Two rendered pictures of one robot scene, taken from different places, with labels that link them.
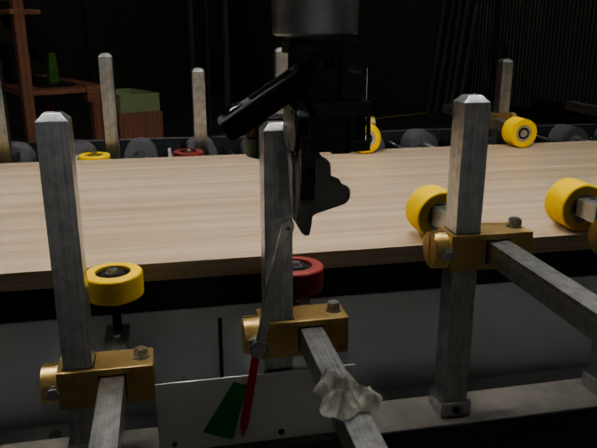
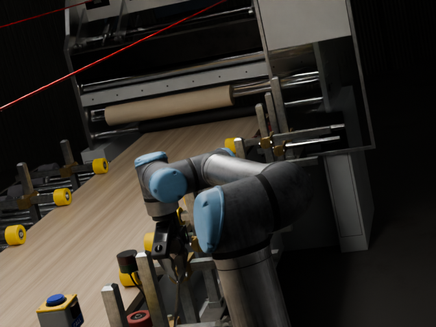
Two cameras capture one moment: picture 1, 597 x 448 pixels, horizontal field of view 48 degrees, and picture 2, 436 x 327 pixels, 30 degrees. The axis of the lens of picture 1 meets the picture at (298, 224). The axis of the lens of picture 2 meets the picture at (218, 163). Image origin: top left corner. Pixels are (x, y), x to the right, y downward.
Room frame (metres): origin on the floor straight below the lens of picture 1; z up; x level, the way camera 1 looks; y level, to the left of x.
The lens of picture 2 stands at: (-0.47, 1.79, 1.87)
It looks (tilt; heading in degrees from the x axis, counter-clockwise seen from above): 14 degrees down; 299
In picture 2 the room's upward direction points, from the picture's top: 13 degrees counter-clockwise
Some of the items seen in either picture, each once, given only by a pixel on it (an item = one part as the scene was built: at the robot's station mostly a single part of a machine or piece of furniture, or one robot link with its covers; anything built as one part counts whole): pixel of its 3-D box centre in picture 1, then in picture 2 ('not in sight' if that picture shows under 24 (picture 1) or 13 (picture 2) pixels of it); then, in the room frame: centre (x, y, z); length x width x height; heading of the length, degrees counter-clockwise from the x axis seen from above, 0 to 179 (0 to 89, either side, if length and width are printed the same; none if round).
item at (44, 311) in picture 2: not in sight; (60, 317); (0.69, 0.53, 1.18); 0.07 x 0.07 x 0.08; 12
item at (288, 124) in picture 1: (322, 97); (169, 231); (0.72, -0.03, 1.16); 0.09 x 0.08 x 0.12; 101
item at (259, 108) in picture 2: not in sight; (268, 151); (1.14, -1.69, 0.89); 0.04 x 0.04 x 0.48; 12
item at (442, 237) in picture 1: (476, 246); (183, 268); (0.84, -0.24, 0.94); 0.14 x 0.06 x 0.05; 102
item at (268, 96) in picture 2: not in sight; (277, 137); (1.19, -1.93, 0.90); 0.04 x 0.04 x 0.48; 12
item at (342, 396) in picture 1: (346, 386); (230, 318); (0.61, -0.05, 0.87); 0.09 x 0.07 x 0.02; 12
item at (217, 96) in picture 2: not in sight; (200, 100); (1.84, -2.42, 1.04); 1.43 x 0.12 x 0.12; 12
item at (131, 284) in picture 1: (115, 307); not in sight; (0.85, 0.25, 0.85); 0.08 x 0.08 x 0.11
